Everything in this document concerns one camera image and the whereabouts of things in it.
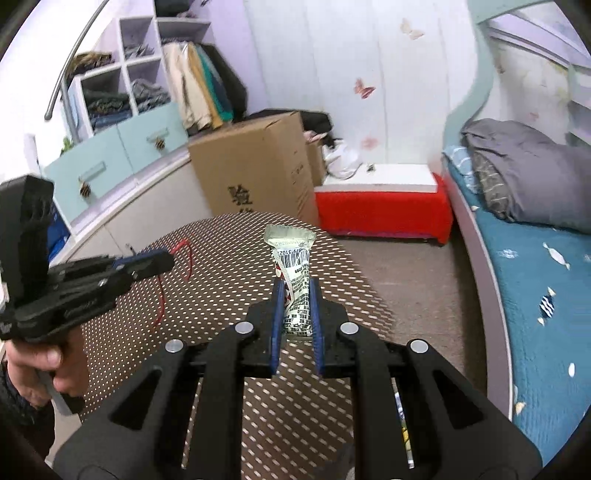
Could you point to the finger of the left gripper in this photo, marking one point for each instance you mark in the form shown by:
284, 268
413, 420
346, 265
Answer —
81, 269
145, 265

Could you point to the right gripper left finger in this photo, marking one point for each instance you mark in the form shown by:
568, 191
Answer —
179, 416

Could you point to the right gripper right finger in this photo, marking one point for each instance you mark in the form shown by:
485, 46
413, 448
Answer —
415, 416

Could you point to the silver printed snack wrapper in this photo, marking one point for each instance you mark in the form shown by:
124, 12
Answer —
291, 251

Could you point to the person's left hand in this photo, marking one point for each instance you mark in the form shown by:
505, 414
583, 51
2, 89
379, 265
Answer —
67, 361

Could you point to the blue shopping bag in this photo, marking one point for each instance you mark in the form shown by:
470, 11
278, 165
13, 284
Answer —
57, 234

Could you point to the teal drawer cabinet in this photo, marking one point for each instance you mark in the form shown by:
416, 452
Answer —
96, 166

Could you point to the brown polka dot tablecloth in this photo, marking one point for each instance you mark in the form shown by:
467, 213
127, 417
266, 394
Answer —
295, 425

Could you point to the large cardboard box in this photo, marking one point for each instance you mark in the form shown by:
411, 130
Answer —
257, 166

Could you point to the white cubby shelf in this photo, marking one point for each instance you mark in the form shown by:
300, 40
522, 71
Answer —
125, 75

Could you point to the blue patterned mattress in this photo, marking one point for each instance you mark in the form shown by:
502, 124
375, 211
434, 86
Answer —
533, 285

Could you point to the metal stair handrail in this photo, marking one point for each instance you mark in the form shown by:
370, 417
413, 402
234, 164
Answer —
60, 88

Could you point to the hanging clothes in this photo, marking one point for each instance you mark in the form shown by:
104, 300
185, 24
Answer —
207, 91

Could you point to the white plastic bag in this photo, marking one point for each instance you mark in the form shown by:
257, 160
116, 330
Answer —
341, 161

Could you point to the red bench with white top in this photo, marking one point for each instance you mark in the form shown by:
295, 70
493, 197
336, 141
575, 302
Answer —
381, 214

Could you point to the grey folded blanket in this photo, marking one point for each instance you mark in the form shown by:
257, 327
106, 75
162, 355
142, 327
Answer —
526, 177

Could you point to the teal bunk bed frame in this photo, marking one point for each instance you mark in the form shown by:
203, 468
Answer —
532, 66

